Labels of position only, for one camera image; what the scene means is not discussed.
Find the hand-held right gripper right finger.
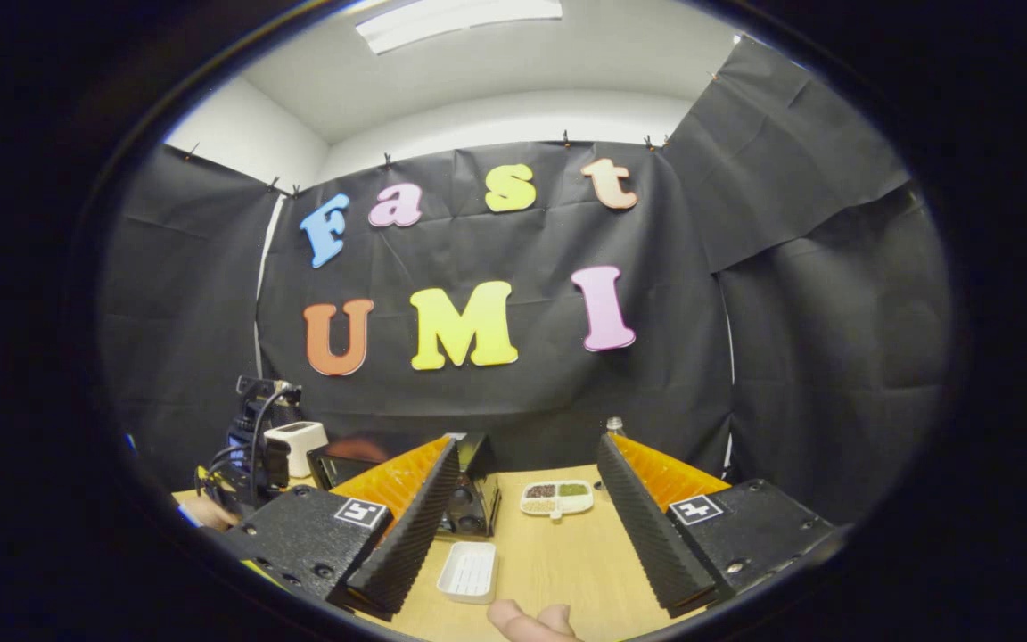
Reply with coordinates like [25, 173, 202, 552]
[596, 432, 842, 620]

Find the white divided seasoning dish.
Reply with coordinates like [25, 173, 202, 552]
[519, 480, 596, 521]

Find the black electric oven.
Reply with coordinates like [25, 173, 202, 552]
[307, 432, 503, 539]

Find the white toaster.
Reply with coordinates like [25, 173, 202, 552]
[264, 421, 330, 479]

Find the rectangular ceiling light panel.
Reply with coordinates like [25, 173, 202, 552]
[355, 0, 564, 56]

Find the white ribbed plastic tray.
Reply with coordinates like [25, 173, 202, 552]
[436, 541, 498, 605]

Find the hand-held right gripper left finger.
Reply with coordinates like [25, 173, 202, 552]
[210, 433, 463, 622]

